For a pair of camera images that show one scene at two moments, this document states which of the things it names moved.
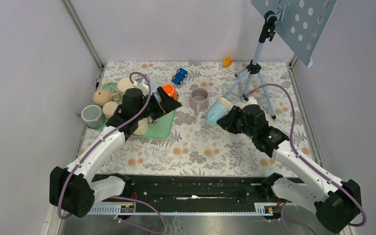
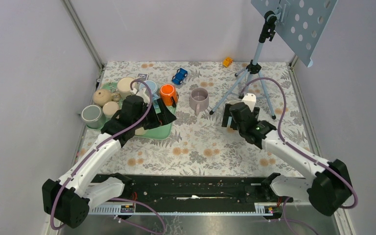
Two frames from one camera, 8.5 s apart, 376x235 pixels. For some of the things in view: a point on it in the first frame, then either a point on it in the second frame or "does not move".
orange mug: (171, 90) does not move
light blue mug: (218, 109) to (234, 102)
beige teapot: (102, 96) does not move
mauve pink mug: (199, 100) does not move
